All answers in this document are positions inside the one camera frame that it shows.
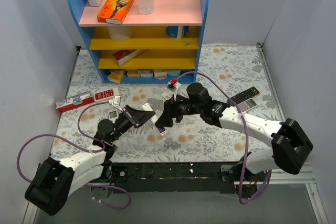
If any white remote battery cover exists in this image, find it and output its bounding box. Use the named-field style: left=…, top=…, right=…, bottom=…
left=161, top=92, right=173, bottom=101

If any blue wooden shelf unit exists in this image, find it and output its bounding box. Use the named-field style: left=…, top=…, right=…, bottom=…
left=67, top=0, right=209, bottom=83

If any red white calculator remote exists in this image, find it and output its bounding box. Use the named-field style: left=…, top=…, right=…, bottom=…
left=93, top=88, right=119, bottom=102

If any white remote on table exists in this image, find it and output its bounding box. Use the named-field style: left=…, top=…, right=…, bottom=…
left=108, top=110, right=119, bottom=121

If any blue white can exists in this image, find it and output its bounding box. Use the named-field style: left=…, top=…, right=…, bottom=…
left=165, top=26, right=189, bottom=39

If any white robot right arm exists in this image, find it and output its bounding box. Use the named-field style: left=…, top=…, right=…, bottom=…
left=155, top=82, right=313, bottom=181

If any white cup on shelf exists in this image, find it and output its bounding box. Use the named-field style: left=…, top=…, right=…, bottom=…
left=107, top=26, right=133, bottom=42

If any grey ac remote control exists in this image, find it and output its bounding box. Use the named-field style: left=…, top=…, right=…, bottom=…
left=238, top=99, right=257, bottom=112

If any white slim remote control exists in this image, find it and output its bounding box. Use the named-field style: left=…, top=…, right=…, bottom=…
left=142, top=103, right=167, bottom=136

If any orange razor box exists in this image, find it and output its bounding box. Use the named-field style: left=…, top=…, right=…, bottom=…
left=97, top=0, right=134, bottom=25

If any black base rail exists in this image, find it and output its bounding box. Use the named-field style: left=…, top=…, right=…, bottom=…
left=92, top=159, right=243, bottom=194

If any red white box on shelf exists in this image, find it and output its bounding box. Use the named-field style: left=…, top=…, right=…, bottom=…
left=112, top=49, right=145, bottom=66

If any black tv remote control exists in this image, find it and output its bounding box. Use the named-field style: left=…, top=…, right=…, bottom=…
left=227, top=87, right=260, bottom=106

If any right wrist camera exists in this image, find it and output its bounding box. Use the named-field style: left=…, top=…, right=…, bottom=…
left=166, top=79, right=182, bottom=100

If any red white toothpaste box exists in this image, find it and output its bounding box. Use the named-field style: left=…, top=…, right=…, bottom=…
left=56, top=91, right=95, bottom=113

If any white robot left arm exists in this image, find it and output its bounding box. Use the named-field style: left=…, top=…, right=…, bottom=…
left=24, top=105, right=155, bottom=216

